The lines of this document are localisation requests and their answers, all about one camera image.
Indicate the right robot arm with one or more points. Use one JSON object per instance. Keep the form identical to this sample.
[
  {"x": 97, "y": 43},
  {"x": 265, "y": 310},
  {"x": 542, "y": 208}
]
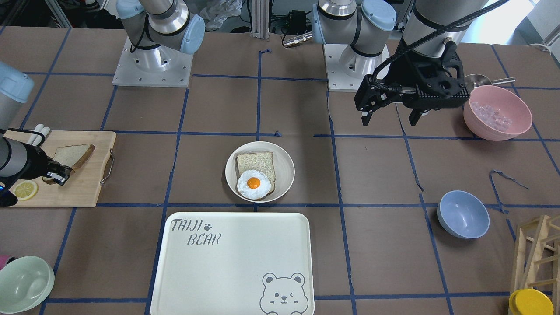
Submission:
[{"x": 153, "y": 26}]

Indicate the green plastic bowl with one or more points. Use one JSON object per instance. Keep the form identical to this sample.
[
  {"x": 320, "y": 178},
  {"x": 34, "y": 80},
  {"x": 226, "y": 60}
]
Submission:
[{"x": 24, "y": 284}]

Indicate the white plastic fork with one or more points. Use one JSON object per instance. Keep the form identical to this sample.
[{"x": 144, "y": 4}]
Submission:
[{"x": 36, "y": 136}]

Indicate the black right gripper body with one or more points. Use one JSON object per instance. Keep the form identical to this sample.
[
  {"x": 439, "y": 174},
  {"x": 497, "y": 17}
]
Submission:
[{"x": 27, "y": 160}]

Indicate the fried egg toy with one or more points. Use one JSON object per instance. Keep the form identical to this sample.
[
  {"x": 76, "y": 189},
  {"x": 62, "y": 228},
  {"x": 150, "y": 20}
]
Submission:
[{"x": 253, "y": 185}]

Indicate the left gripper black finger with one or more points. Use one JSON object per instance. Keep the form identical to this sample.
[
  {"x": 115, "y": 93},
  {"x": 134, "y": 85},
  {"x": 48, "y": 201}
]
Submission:
[
  {"x": 415, "y": 115},
  {"x": 366, "y": 117}
]

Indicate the blue plastic bowl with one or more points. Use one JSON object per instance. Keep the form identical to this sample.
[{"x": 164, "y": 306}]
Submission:
[{"x": 463, "y": 215}]

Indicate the wooden rack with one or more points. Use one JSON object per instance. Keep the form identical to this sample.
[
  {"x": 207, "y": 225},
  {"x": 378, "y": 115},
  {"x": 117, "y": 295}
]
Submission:
[{"x": 537, "y": 244}]

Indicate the white plastic knife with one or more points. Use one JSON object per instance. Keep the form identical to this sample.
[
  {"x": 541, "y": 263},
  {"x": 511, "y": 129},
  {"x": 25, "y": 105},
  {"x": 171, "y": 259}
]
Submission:
[{"x": 43, "y": 132}]

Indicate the pink bowl with ice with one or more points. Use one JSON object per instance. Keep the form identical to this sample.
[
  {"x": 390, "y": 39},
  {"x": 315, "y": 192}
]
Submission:
[{"x": 496, "y": 114}]

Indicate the lemon slice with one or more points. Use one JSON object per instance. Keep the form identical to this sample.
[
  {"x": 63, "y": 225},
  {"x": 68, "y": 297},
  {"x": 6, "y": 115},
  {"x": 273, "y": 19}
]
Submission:
[{"x": 25, "y": 190}]

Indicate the cream round plate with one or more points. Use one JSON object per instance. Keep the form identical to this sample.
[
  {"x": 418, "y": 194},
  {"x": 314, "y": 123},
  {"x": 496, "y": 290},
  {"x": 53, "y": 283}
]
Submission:
[{"x": 282, "y": 163}]

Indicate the bread slice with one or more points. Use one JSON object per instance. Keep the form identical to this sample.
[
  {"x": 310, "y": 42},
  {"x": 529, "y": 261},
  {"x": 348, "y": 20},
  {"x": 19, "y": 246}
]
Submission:
[
  {"x": 259, "y": 161},
  {"x": 73, "y": 156}
]

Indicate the metal scoop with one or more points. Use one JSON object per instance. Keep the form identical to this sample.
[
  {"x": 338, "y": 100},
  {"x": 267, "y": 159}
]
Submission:
[{"x": 476, "y": 80}]

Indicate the bread slice under egg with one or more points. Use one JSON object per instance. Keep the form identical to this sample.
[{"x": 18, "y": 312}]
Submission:
[{"x": 259, "y": 161}]

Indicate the cream bear serving tray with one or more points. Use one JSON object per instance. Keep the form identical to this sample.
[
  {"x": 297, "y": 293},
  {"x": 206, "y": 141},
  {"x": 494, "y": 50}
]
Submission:
[{"x": 234, "y": 264}]

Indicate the pink cup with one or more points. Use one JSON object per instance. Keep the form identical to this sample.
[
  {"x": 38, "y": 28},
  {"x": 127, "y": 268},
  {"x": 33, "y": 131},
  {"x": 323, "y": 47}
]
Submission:
[{"x": 5, "y": 260}]

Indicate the yellow round lid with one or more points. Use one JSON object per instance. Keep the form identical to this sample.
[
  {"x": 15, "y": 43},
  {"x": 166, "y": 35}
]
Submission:
[{"x": 529, "y": 302}]

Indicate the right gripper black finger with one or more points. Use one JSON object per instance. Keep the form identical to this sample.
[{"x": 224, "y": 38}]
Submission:
[
  {"x": 60, "y": 168},
  {"x": 54, "y": 178}
]

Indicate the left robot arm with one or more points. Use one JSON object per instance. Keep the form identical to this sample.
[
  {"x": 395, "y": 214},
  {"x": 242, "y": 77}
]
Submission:
[{"x": 365, "y": 27}]

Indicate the wooden cutting board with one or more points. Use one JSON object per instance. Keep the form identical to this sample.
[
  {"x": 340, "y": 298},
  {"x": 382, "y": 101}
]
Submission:
[{"x": 84, "y": 185}]

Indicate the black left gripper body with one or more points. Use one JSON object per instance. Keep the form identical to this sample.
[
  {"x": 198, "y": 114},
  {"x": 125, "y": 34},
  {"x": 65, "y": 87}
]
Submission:
[{"x": 403, "y": 72}]

